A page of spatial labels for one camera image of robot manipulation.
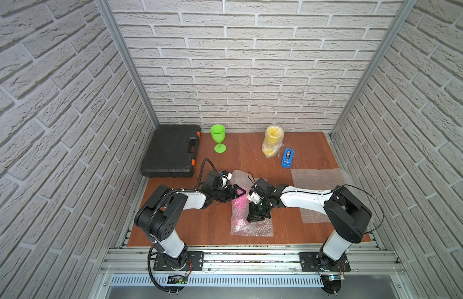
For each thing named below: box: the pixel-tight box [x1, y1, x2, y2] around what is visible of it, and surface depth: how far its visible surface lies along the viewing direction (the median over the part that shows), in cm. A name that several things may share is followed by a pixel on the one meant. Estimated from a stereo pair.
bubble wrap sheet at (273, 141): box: [261, 124, 285, 159], surface depth 102 cm
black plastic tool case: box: [140, 124, 202, 179], surface depth 104 cm
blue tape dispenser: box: [281, 147, 295, 169], surface depth 105 cm
